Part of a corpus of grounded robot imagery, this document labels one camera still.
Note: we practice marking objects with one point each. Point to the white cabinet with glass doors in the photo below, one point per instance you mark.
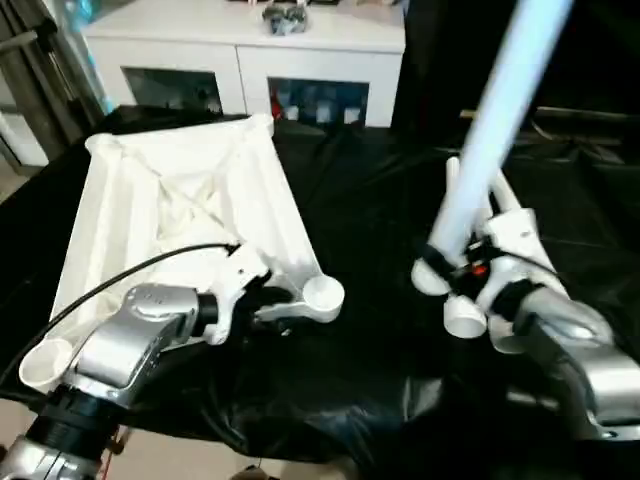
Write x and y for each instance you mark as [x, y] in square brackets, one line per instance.
[200, 55]

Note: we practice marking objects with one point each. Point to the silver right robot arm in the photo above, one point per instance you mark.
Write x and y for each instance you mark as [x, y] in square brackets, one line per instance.
[590, 340]

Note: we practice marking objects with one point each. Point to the grey curtain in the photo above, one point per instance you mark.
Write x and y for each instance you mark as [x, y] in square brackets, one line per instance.
[30, 75]

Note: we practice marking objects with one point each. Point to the blue white wrapped roll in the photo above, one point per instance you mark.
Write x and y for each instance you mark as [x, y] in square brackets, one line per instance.
[90, 60]

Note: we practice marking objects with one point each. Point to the black backdrop cloth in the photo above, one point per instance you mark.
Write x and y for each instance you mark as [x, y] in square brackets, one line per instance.
[440, 60]

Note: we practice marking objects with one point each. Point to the dark rounded robot body part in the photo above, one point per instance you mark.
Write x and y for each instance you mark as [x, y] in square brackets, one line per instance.
[255, 472]

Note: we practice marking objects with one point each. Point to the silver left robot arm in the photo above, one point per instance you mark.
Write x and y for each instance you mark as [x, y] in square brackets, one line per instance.
[130, 330]

